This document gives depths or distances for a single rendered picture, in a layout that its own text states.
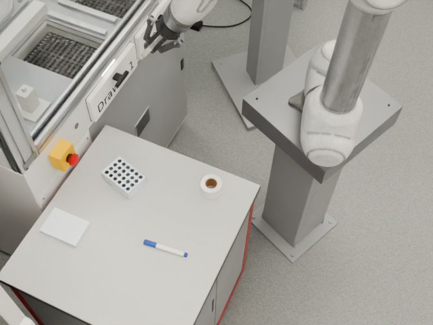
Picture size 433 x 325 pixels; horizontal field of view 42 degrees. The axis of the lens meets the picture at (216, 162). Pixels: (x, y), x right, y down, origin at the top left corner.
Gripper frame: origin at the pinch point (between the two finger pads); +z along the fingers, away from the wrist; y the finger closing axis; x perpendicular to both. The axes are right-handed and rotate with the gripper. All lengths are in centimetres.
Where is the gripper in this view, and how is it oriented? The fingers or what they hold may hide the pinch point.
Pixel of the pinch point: (149, 49)
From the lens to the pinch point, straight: 185.9
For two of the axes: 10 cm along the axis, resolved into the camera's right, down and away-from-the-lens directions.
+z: -4.9, 2.5, 8.4
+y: -7.6, -5.9, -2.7
